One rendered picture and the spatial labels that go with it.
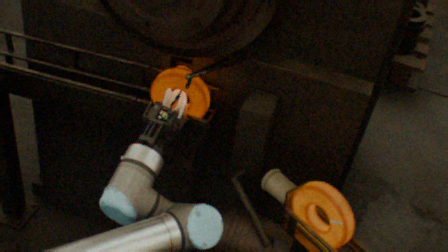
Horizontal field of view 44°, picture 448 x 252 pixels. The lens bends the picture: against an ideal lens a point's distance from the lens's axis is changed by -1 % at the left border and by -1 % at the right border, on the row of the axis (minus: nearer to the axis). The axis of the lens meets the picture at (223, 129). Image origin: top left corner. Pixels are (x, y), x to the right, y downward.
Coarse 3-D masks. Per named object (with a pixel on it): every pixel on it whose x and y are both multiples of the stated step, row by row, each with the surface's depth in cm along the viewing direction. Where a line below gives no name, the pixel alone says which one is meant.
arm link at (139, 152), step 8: (136, 144) 127; (128, 152) 126; (136, 152) 125; (144, 152) 125; (152, 152) 126; (144, 160) 124; (152, 160) 125; (160, 160) 127; (152, 168) 125; (160, 168) 128
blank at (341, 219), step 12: (300, 192) 123; (312, 192) 120; (324, 192) 118; (336, 192) 118; (300, 204) 125; (312, 204) 123; (324, 204) 119; (336, 204) 116; (348, 204) 117; (300, 216) 126; (312, 216) 125; (336, 216) 117; (348, 216) 117; (324, 228) 124; (336, 228) 118; (348, 228) 117; (336, 240) 120
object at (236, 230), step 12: (228, 216) 142; (240, 216) 142; (228, 228) 140; (240, 228) 140; (252, 228) 140; (264, 228) 140; (276, 228) 141; (228, 240) 140; (240, 240) 139; (252, 240) 139; (276, 240) 138; (288, 240) 139
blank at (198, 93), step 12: (168, 72) 139; (180, 72) 138; (156, 84) 141; (168, 84) 140; (180, 84) 138; (192, 84) 137; (204, 84) 140; (156, 96) 143; (192, 96) 140; (204, 96) 139; (192, 108) 142; (204, 108) 141
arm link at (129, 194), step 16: (128, 160) 124; (128, 176) 122; (144, 176) 123; (112, 192) 120; (128, 192) 120; (144, 192) 123; (112, 208) 120; (128, 208) 119; (144, 208) 122; (128, 224) 123
